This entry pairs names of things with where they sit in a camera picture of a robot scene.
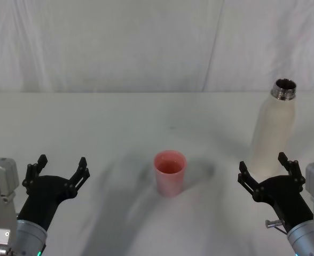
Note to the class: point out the white tablecloth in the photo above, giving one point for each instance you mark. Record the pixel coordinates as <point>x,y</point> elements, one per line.
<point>119,128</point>

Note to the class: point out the cream vacuum bottle steel neck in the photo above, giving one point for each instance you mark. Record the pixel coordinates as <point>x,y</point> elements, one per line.
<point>275,125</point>

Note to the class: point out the white curtain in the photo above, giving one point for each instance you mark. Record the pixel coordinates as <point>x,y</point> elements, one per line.
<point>119,45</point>

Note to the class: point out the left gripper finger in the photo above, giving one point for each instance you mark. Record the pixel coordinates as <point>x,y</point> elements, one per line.
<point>79,176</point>
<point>32,173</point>

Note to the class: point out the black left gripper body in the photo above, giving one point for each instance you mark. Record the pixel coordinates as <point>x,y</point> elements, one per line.
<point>43,197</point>

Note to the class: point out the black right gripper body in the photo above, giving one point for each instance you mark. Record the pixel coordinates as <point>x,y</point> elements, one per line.
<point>282,197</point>

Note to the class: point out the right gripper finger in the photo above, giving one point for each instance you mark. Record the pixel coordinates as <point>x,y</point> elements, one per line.
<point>293,170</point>
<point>246,178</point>

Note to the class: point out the pink cup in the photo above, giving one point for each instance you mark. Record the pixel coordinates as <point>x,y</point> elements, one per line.
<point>169,181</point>

